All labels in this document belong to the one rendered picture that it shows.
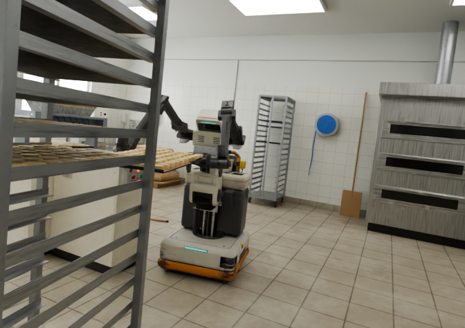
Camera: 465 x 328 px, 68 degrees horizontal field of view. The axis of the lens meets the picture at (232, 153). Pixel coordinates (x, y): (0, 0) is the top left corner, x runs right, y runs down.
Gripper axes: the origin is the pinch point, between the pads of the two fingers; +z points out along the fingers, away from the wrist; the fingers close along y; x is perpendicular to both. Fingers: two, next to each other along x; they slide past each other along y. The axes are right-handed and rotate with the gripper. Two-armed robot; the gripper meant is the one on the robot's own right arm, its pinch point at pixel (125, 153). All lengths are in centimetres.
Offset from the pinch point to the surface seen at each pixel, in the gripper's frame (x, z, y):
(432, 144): 401, -55, 22
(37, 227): -41, 37, -26
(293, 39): 359, -304, 183
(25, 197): -46, 43, -12
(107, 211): 8, -71, -52
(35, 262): -41, 39, -40
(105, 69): -29, 85, 33
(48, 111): -40, 36, 19
